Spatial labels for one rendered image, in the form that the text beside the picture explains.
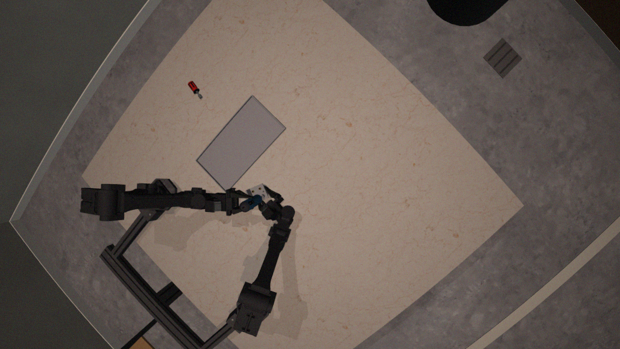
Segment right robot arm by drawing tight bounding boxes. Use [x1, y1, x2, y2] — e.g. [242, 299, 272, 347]
[233, 202, 295, 337]

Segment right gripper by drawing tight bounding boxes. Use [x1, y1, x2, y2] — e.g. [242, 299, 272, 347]
[258, 186, 284, 211]

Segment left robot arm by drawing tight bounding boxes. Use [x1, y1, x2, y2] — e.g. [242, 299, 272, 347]
[80, 180, 226, 221]

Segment grey l-shaped metal bracket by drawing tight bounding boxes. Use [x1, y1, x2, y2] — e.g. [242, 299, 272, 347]
[245, 183, 269, 200]

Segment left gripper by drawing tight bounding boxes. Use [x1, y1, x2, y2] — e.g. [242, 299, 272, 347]
[225, 188, 254, 216]

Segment red-handled nut driver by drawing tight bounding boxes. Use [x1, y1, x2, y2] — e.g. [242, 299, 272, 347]
[188, 81, 202, 99]

